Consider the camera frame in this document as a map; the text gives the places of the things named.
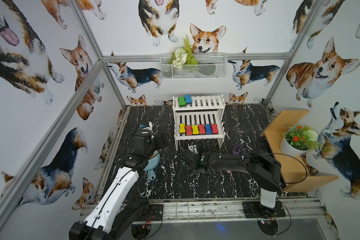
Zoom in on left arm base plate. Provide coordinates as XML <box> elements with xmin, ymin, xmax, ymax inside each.
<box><xmin>119</xmin><ymin>203</ymin><xmax>164</xmax><ymax>224</ymax></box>

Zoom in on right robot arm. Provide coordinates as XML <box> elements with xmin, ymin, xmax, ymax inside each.
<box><xmin>177</xmin><ymin>149</ymin><xmax>282</xmax><ymax>209</ymax></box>

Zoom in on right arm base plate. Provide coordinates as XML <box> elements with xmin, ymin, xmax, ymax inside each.
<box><xmin>242</xmin><ymin>201</ymin><xmax>286</xmax><ymax>219</ymax></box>

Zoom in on purple toy rake pink handle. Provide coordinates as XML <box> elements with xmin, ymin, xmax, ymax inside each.
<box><xmin>227</xmin><ymin>143</ymin><xmax>249</xmax><ymax>167</ymax></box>

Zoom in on red eraser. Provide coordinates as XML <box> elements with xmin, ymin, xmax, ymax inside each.
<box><xmin>185</xmin><ymin>125</ymin><xmax>193</xmax><ymax>136</ymax></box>
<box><xmin>211</xmin><ymin>124</ymin><xmax>219</xmax><ymax>134</ymax></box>
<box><xmin>198</xmin><ymin>125</ymin><xmax>206</xmax><ymax>135</ymax></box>

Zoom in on green eraser top far left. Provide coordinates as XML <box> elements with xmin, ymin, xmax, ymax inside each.
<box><xmin>178</xmin><ymin>97</ymin><xmax>187</xmax><ymax>107</ymax></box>

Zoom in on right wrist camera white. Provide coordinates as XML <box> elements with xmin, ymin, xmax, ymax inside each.
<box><xmin>188</xmin><ymin>145</ymin><xmax>198</xmax><ymax>154</ymax></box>

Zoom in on white wire wall basket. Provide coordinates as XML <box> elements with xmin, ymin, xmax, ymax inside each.
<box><xmin>160</xmin><ymin>53</ymin><xmax>228</xmax><ymax>80</ymax></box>

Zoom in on green fern white flowers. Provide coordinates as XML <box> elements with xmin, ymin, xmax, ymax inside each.
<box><xmin>169</xmin><ymin>35</ymin><xmax>198</xmax><ymax>70</ymax></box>

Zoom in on yellow eraser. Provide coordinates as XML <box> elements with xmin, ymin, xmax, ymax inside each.
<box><xmin>192</xmin><ymin>125</ymin><xmax>200</xmax><ymax>135</ymax></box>
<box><xmin>179</xmin><ymin>124</ymin><xmax>186</xmax><ymax>134</ymax></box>

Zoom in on red eraser bottom far right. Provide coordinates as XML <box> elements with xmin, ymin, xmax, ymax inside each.
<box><xmin>211</xmin><ymin>124</ymin><xmax>219</xmax><ymax>134</ymax></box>

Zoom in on white wooden two-tier shelf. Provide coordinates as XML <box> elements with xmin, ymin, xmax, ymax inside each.
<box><xmin>173</xmin><ymin>95</ymin><xmax>226</xmax><ymax>150</ymax></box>

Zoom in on blue eraser bottom shelf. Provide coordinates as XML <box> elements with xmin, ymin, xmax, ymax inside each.
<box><xmin>204</xmin><ymin>125</ymin><xmax>213</xmax><ymax>135</ymax></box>

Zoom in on potted plant red flowers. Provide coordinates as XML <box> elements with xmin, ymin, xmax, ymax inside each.
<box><xmin>280</xmin><ymin>123</ymin><xmax>321</xmax><ymax>157</ymax></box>

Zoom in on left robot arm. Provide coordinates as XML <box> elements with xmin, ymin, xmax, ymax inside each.
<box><xmin>69</xmin><ymin>130</ymin><xmax>169</xmax><ymax>240</ymax></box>

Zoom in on wooden corner shelf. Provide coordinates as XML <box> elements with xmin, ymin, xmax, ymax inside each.
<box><xmin>261</xmin><ymin>110</ymin><xmax>339</xmax><ymax>192</ymax></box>

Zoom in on yellow eraser bottom far left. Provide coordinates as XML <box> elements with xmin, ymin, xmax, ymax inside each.
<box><xmin>179</xmin><ymin>124</ymin><xmax>186</xmax><ymax>134</ymax></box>

